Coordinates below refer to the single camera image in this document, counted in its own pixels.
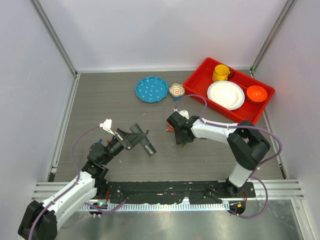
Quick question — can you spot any blue dotted plate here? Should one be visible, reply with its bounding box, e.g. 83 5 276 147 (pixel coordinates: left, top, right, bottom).
135 76 169 104

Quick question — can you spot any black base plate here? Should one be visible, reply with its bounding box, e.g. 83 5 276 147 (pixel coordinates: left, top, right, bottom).
100 180 256 205

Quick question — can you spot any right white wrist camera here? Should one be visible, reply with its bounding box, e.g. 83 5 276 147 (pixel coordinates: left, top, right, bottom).
174 108 190 120

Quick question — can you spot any yellow mug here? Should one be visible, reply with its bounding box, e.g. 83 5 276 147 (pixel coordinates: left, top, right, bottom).
212 64 235 82

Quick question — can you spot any white paper plate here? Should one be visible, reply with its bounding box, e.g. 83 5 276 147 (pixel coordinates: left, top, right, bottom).
207 80 245 111

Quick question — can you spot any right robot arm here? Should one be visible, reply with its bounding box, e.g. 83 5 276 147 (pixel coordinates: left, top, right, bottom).
166 111 271 198

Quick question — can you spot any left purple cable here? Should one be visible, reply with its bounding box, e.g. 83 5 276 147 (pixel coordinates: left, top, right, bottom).
28 124 127 240

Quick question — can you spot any orange bowl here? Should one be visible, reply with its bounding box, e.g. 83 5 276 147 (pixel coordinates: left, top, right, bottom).
246 85 268 103

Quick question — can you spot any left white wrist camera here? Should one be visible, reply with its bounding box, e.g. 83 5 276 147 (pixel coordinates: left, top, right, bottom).
99 119 115 136

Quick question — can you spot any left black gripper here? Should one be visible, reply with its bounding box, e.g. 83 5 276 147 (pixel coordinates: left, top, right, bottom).
101 128 145 166

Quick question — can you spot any black remote control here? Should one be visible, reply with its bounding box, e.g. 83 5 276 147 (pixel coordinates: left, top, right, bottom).
129 123 157 157

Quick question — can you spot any red plastic bin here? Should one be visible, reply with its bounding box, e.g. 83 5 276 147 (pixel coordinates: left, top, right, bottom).
183 57 275 124

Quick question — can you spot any small floral dish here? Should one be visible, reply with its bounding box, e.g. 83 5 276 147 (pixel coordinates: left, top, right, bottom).
168 83 186 98

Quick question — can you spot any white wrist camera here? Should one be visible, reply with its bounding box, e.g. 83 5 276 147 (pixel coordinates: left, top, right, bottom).
99 119 115 136
174 108 190 120

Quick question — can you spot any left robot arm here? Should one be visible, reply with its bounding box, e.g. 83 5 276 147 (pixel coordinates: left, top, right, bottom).
17 124 156 240

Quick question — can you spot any perforated cable tray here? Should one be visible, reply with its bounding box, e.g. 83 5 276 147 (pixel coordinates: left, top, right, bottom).
79 201 230 212

